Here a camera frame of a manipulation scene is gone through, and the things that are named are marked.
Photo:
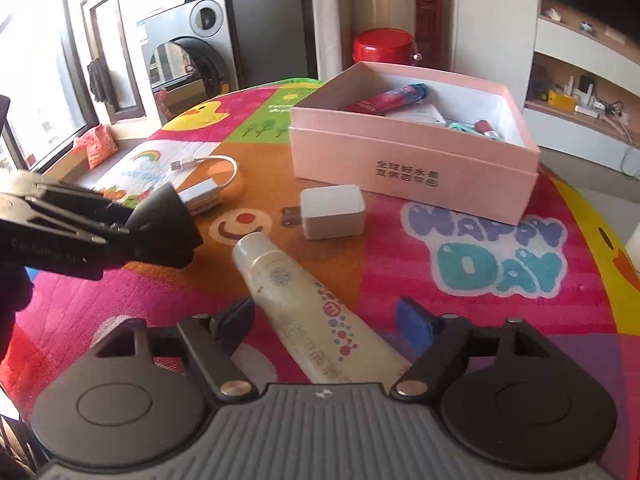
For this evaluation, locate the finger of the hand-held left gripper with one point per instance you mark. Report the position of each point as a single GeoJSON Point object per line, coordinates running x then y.
{"type": "Point", "coordinates": [112, 242]}
{"type": "Point", "coordinates": [75, 197]}

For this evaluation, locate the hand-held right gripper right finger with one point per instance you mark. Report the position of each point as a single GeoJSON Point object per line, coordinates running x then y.
{"type": "Point", "coordinates": [415, 327]}

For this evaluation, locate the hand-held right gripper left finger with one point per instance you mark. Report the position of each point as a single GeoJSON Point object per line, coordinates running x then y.
{"type": "Point", "coordinates": [237, 322]}

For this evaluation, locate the black cylindrical object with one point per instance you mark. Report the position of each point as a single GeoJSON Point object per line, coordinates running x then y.
{"type": "Point", "coordinates": [165, 230]}

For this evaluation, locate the cream lotion tube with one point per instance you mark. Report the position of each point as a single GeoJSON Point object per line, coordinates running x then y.
{"type": "Point", "coordinates": [310, 310]}

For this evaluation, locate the pink cardboard box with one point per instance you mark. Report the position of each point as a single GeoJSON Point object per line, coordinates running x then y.
{"type": "Point", "coordinates": [400, 170]}

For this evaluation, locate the red cosmetic bottle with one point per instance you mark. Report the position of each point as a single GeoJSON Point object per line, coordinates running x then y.
{"type": "Point", "coordinates": [483, 126]}

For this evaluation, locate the pink tube with blue cap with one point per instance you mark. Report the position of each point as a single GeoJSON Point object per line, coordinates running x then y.
{"type": "Point", "coordinates": [390, 99]}

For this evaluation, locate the orange bag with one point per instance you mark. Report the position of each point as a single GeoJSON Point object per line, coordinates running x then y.
{"type": "Point", "coordinates": [95, 147]}

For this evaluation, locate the colourful printed mat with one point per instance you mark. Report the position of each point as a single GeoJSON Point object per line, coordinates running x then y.
{"type": "Point", "coordinates": [500, 310]}

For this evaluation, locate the dark hanging clothes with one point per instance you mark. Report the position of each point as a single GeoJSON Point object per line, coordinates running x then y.
{"type": "Point", "coordinates": [100, 80]}

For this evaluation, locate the white charger plug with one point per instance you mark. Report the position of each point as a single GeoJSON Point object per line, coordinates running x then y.
{"type": "Point", "coordinates": [330, 212]}

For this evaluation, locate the grey washing machine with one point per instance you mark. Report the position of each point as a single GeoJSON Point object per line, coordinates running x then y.
{"type": "Point", "coordinates": [225, 50]}

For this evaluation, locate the dark grey tall cabinet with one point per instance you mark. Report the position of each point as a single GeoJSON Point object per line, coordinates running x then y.
{"type": "Point", "coordinates": [270, 20]}

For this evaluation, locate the yellow toy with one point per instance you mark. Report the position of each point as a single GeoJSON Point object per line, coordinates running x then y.
{"type": "Point", "coordinates": [561, 100]}

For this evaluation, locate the red round bin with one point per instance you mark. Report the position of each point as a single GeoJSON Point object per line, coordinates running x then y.
{"type": "Point", "coordinates": [380, 47]}

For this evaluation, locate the black shelf device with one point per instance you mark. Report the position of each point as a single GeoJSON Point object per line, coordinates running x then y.
{"type": "Point", "coordinates": [586, 85]}

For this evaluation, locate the white tv cabinet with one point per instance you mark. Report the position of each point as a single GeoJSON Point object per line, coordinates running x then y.
{"type": "Point", "coordinates": [590, 42]}

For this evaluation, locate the white figurine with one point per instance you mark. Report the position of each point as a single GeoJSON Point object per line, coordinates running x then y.
{"type": "Point", "coordinates": [551, 14]}

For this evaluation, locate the small white blue ornament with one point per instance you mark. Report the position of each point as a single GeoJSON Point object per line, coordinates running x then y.
{"type": "Point", "coordinates": [587, 26]}

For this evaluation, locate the brown window frame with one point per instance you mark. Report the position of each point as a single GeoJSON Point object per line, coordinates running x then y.
{"type": "Point", "coordinates": [87, 50]}

